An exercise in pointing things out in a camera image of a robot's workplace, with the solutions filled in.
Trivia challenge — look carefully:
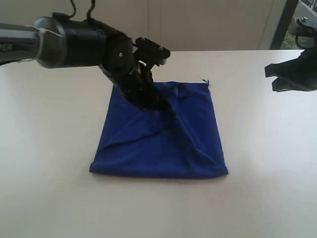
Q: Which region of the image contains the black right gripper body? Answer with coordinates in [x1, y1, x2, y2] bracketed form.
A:
[287, 49, 317, 92]

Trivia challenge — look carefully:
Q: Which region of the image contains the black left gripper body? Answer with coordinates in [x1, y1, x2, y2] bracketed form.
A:
[99, 36, 161, 111]

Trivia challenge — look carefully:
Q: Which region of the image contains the blue microfiber cloth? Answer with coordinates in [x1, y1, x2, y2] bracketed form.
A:
[89, 80, 228, 179]

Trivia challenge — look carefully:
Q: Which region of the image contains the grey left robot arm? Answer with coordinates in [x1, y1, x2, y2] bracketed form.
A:
[0, 12, 171, 111]

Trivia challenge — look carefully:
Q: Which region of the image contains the green tree outside window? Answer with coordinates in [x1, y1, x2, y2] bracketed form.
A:
[281, 32, 296, 50]

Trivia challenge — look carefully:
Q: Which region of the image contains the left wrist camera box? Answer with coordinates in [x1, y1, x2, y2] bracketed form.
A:
[134, 37, 170, 69]

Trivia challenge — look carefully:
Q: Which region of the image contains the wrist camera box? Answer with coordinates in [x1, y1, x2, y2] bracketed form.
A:
[134, 37, 170, 69]
[289, 17, 317, 38]

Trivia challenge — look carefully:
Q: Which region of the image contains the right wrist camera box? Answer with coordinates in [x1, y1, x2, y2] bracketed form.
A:
[289, 17, 317, 38]

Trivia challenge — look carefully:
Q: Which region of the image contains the black window frame post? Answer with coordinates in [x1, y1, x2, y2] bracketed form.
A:
[269, 0, 299, 50]

